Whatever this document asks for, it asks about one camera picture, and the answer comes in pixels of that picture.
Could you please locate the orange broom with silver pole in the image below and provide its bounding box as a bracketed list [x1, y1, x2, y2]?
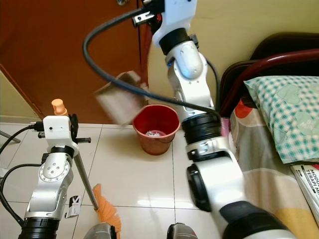
[51, 99, 123, 234]

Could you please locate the grey metal furniture leg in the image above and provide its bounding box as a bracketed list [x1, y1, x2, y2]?
[0, 130, 21, 144]

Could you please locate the white tag with black print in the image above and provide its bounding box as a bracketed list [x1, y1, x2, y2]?
[64, 195, 82, 219]

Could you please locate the white rubbish piece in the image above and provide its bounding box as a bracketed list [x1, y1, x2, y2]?
[145, 129, 166, 139]

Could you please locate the red plastic bucket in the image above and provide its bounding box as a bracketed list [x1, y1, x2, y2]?
[132, 104, 181, 156]

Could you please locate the brown wooden door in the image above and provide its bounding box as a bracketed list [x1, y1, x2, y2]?
[0, 0, 149, 125]

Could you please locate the grey left robot leg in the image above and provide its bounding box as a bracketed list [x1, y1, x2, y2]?
[84, 222, 113, 239]

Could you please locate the grey robot leg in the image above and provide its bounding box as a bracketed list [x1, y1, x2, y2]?
[84, 222, 113, 239]
[166, 222, 198, 239]

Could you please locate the dark wooden bed headboard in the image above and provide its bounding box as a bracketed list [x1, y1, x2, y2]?
[218, 32, 319, 119]

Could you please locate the grey right robot leg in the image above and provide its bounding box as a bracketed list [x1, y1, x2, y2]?
[166, 222, 198, 239]

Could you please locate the green checked pillow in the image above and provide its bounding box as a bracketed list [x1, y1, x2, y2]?
[244, 76, 319, 165]

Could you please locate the patterned bed sheet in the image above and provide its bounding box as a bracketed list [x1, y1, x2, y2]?
[226, 99, 319, 239]

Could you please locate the white book with black print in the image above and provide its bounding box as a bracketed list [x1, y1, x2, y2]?
[290, 164, 319, 211]

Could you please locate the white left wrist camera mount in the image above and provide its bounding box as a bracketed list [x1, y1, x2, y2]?
[42, 115, 76, 149]

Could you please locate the long black left arm cable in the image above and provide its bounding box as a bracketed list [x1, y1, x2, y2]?
[0, 124, 44, 153]

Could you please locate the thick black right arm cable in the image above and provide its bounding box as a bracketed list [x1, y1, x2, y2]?
[82, 6, 224, 121]

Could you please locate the short black left arm cable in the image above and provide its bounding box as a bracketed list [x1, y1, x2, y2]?
[0, 163, 42, 226]

